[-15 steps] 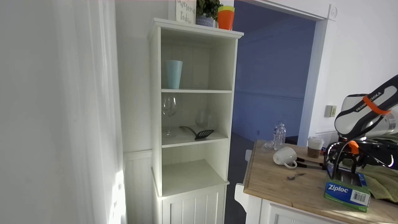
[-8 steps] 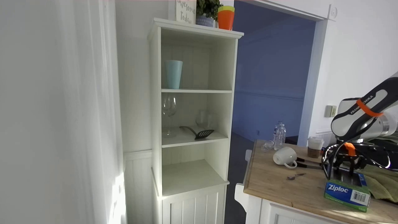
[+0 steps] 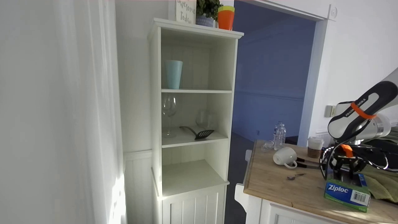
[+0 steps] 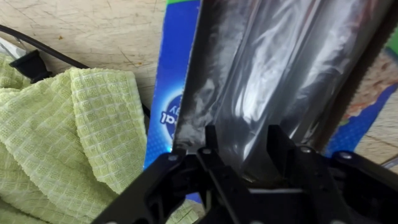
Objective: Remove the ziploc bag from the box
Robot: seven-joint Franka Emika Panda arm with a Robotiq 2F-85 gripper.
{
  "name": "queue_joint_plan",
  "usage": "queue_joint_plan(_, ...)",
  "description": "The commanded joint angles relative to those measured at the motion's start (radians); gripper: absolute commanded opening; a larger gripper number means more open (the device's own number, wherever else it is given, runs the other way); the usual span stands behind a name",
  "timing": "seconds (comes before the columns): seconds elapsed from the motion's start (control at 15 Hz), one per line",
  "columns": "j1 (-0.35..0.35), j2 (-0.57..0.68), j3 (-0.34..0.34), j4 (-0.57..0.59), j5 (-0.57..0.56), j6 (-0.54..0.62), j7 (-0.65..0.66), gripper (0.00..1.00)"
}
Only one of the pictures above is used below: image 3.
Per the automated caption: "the white ceramic mug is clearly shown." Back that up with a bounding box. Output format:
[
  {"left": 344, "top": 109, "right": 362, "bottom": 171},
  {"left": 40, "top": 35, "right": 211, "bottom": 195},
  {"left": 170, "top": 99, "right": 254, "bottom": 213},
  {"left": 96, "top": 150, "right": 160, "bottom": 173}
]
[{"left": 271, "top": 146, "right": 300, "bottom": 171}]

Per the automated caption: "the white door frame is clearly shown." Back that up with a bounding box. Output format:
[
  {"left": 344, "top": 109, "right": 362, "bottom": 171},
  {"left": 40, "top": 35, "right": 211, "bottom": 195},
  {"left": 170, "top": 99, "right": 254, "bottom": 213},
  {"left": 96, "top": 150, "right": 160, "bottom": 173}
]
[{"left": 232, "top": 0, "right": 340, "bottom": 150}]

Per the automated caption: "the white counter cabinet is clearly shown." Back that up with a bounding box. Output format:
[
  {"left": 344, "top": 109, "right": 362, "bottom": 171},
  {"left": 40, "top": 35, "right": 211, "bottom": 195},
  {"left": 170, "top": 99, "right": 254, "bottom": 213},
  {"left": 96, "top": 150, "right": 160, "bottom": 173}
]
[{"left": 233, "top": 182, "right": 398, "bottom": 224}]

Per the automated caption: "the black marker pen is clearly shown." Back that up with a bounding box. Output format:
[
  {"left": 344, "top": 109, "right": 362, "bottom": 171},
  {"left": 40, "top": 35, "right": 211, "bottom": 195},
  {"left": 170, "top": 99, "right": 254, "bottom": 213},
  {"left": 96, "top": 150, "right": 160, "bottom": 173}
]
[
  {"left": 295, "top": 162, "right": 329, "bottom": 171},
  {"left": 295, "top": 156, "right": 324, "bottom": 165}
]

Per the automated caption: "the white lettered sign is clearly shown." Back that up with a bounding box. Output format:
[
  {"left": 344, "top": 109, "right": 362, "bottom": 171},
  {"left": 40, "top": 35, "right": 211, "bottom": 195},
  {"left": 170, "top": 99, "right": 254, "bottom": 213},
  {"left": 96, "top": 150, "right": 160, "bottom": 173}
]
[{"left": 174, "top": 0, "right": 198, "bottom": 25}]

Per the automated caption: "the teal plastic cup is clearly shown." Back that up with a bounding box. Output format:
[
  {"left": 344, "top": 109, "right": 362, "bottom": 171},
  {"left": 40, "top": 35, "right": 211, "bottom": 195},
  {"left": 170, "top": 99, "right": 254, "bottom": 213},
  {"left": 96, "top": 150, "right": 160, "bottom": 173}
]
[{"left": 166, "top": 59, "right": 184, "bottom": 91}]

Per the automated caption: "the green cloth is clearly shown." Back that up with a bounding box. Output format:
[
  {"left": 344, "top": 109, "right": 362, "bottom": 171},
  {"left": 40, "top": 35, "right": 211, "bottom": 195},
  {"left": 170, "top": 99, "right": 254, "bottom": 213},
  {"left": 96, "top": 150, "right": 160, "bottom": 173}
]
[{"left": 361, "top": 165, "right": 398, "bottom": 205}]

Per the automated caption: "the orange plastic cup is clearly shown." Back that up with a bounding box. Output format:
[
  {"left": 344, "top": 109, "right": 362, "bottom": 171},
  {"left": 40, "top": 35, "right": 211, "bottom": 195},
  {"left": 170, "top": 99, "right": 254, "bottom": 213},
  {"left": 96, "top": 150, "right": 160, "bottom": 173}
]
[{"left": 217, "top": 5, "right": 237, "bottom": 32}]

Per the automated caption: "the white light switch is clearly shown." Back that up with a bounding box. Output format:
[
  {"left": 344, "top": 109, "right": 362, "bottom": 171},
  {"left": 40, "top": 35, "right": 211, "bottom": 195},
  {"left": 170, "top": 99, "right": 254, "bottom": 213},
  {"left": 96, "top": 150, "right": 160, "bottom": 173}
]
[{"left": 324, "top": 104, "right": 339, "bottom": 120}]

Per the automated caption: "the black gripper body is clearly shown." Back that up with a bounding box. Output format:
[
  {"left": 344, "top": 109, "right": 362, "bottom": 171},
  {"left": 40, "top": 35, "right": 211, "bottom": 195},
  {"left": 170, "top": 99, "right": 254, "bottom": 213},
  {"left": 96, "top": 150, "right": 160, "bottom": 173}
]
[{"left": 330, "top": 154, "right": 367, "bottom": 176}]

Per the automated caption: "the orange cable clip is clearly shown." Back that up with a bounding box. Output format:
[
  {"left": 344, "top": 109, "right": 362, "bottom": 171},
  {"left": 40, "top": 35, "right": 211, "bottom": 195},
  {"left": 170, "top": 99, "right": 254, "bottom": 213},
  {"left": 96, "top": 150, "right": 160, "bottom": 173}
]
[{"left": 340, "top": 144, "right": 357, "bottom": 160}]

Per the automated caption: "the black slotted spatula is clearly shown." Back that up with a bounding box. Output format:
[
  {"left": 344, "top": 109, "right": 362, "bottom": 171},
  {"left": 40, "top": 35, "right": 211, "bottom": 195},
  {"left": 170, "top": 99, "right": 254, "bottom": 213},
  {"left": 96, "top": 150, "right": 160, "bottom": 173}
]
[{"left": 178, "top": 125, "right": 217, "bottom": 142}]

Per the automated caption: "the white open shelf cabinet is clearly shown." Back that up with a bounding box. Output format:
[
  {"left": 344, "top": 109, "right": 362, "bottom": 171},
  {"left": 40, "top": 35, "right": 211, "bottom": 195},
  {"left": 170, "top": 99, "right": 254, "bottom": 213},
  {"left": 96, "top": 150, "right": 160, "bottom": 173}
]
[{"left": 148, "top": 18, "right": 245, "bottom": 224}]

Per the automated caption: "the brown jar white lid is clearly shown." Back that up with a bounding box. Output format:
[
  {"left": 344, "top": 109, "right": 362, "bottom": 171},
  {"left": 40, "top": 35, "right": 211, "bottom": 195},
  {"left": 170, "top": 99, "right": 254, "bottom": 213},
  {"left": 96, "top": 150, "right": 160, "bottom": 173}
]
[{"left": 306, "top": 137, "right": 325, "bottom": 161}]

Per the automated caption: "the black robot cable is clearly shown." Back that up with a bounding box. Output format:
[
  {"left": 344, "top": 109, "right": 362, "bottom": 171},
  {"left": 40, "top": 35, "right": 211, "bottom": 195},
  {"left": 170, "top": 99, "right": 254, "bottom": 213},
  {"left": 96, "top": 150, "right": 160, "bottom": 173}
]
[{"left": 320, "top": 142, "right": 392, "bottom": 181}]

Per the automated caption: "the green potted plant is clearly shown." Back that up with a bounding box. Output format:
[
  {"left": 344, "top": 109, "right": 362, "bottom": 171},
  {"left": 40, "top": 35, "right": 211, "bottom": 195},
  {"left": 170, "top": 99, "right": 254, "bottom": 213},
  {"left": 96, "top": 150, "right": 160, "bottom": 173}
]
[{"left": 196, "top": 0, "right": 223, "bottom": 29}]

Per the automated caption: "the clear plastic water bottle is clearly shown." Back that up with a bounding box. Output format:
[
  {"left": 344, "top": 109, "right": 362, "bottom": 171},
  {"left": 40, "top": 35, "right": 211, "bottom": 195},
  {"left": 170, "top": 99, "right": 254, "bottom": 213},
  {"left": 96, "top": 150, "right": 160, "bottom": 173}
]
[{"left": 271, "top": 121, "right": 289, "bottom": 152}]

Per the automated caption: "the small clear glass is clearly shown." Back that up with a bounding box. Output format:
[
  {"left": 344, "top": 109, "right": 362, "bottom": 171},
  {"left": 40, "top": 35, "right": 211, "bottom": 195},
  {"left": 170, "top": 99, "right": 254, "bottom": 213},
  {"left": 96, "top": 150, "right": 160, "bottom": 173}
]
[{"left": 194, "top": 109, "right": 211, "bottom": 131}]

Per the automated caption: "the blue green Ziploc box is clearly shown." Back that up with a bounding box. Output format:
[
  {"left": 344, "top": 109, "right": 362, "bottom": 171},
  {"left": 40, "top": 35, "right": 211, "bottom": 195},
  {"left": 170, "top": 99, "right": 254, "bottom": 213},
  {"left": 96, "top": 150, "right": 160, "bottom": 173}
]
[{"left": 322, "top": 173, "right": 372, "bottom": 214}]

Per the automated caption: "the clear wine glass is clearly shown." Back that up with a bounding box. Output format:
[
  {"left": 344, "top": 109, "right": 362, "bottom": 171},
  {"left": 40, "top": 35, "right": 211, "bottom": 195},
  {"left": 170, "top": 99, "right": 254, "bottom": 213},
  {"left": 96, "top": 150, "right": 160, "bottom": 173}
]
[{"left": 161, "top": 94, "right": 179, "bottom": 140}]

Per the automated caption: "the orange cable strap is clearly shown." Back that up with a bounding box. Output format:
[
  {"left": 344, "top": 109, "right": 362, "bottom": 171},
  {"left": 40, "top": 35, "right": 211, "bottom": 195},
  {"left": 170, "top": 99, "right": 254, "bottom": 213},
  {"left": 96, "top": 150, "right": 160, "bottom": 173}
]
[{"left": 350, "top": 101, "right": 378, "bottom": 122}]

